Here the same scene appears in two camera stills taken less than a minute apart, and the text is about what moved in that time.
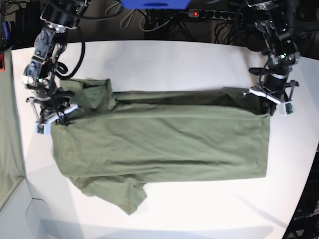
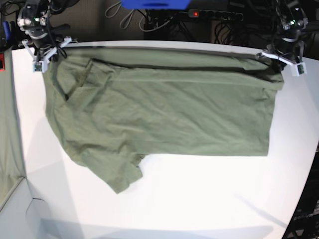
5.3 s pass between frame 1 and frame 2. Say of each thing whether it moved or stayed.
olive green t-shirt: moved
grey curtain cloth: stayed
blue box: stayed
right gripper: moved
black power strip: stayed
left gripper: moved
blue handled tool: stayed
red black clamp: stayed
